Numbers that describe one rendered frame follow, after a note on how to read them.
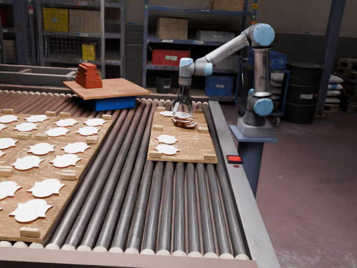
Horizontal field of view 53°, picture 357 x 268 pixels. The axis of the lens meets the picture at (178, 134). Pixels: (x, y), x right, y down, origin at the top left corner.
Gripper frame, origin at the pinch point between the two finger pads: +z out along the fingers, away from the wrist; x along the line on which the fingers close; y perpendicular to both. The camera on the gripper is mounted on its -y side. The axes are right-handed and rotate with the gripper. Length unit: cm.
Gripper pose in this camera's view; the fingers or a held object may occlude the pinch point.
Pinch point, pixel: (181, 115)
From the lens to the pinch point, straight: 225.5
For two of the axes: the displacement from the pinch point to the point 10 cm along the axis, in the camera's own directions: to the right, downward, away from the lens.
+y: 2.0, 3.4, -9.2
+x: 9.8, -0.2, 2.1
